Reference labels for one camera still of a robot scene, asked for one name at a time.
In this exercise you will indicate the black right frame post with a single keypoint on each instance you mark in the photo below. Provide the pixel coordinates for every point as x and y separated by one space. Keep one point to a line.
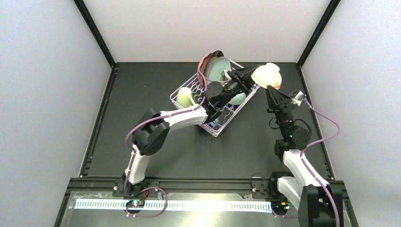
325 18

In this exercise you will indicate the dark striped plate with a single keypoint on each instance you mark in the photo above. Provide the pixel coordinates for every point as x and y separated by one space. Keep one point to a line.
217 53

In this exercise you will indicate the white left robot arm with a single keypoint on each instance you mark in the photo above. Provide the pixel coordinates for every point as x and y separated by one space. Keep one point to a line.
149 135

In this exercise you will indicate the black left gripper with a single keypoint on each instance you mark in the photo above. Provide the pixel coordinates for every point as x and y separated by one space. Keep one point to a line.
237 79

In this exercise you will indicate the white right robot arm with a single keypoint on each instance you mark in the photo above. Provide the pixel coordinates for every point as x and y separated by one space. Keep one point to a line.
317 201

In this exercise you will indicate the black frame post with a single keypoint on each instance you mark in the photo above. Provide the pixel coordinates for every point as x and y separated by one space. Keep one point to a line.
85 13
325 18

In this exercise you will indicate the green celadon bowl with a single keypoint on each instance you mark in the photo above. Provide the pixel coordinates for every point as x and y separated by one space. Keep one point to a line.
238 99

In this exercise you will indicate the white LED light strip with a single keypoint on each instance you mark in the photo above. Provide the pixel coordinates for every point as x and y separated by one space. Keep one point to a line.
173 205

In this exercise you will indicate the green flower plate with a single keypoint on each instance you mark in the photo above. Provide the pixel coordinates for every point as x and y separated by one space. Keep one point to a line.
216 69

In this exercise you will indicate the cream mug green handle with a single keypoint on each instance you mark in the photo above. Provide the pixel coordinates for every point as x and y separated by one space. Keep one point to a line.
185 98

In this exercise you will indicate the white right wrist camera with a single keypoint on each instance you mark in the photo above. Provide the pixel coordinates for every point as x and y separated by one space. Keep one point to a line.
297 97

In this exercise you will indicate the black left frame post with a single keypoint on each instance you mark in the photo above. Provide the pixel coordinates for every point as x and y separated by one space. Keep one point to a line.
85 13

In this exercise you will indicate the orange floral bowl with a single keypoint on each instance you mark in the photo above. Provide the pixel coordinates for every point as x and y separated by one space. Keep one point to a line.
268 75

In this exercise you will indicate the white mug blue handle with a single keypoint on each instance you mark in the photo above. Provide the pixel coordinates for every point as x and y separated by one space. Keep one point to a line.
213 124

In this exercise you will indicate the white wire dish rack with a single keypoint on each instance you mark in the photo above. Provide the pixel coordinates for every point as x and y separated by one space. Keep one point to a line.
213 96

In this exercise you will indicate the pink polka dot plate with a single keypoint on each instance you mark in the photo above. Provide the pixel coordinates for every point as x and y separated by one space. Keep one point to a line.
201 67

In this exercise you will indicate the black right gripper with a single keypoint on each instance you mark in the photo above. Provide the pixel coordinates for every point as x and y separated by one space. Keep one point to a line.
278 106

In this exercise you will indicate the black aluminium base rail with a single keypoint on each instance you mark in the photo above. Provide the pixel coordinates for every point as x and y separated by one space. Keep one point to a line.
256 187

